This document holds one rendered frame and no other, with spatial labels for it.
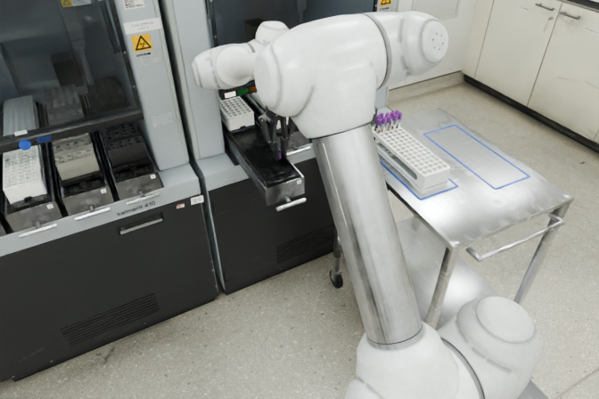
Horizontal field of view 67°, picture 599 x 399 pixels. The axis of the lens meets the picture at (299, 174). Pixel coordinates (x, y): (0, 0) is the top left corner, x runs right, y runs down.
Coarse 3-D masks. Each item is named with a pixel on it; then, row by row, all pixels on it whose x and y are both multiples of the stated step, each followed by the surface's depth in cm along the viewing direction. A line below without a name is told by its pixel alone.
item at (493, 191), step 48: (432, 144) 153; (480, 144) 152; (432, 192) 133; (480, 192) 132; (528, 192) 132; (336, 240) 188; (432, 240) 191; (528, 240) 124; (336, 288) 204; (432, 288) 172; (480, 288) 171; (528, 288) 155
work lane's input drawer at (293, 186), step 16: (224, 128) 165; (240, 128) 163; (256, 128) 164; (240, 144) 157; (256, 144) 157; (240, 160) 153; (256, 160) 149; (272, 160) 149; (288, 160) 147; (256, 176) 142; (272, 176) 142; (288, 176) 140; (272, 192) 139; (288, 192) 142; (304, 192) 146
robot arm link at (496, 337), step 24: (480, 312) 82; (504, 312) 82; (456, 336) 83; (480, 336) 80; (504, 336) 78; (528, 336) 79; (480, 360) 79; (504, 360) 78; (528, 360) 79; (480, 384) 78; (504, 384) 79
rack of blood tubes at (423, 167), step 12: (384, 132) 149; (396, 132) 149; (384, 144) 144; (396, 144) 142; (408, 144) 142; (420, 144) 142; (384, 156) 145; (396, 156) 146; (408, 156) 137; (420, 156) 138; (432, 156) 138; (396, 168) 141; (408, 168) 141; (420, 168) 133; (432, 168) 133; (444, 168) 132; (408, 180) 136; (420, 180) 131; (432, 180) 131; (444, 180) 134
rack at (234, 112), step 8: (224, 104) 168; (232, 104) 168; (240, 104) 167; (224, 112) 162; (232, 112) 163; (240, 112) 162; (248, 112) 162; (224, 120) 165; (232, 120) 159; (240, 120) 161; (248, 120) 163; (232, 128) 161
